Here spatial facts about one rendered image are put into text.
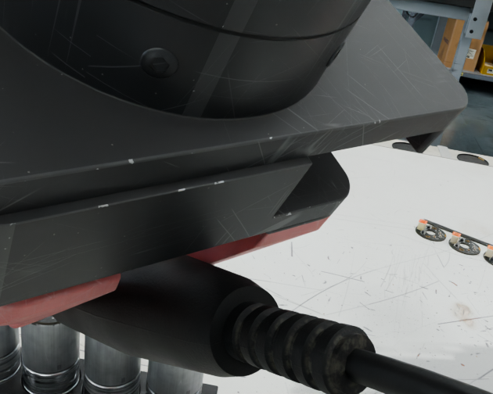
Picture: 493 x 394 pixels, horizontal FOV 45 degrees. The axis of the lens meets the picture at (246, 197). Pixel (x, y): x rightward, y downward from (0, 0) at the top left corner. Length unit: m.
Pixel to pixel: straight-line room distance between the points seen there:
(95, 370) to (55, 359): 0.02
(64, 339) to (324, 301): 0.19
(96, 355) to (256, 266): 0.18
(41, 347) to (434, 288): 0.28
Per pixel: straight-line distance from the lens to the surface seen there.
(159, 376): 0.26
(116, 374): 0.26
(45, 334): 0.26
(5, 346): 0.28
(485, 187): 0.64
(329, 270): 0.43
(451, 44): 4.29
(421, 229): 0.51
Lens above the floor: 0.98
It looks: 27 degrees down
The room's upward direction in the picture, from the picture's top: 9 degrees clockwise
